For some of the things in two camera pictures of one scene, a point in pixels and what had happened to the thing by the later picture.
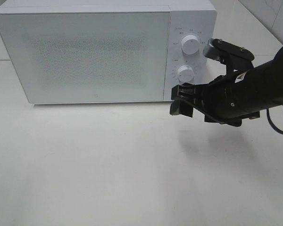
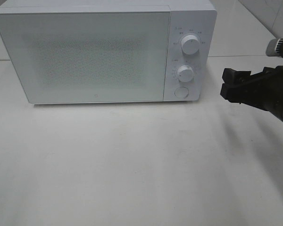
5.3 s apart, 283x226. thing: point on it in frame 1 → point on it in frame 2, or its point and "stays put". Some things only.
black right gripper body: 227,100 → 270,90
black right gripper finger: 181,106 → 260,92
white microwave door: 61,58 stays put
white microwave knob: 186,74 stays put
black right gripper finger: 186,90 → 266,79
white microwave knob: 190,44 stays put
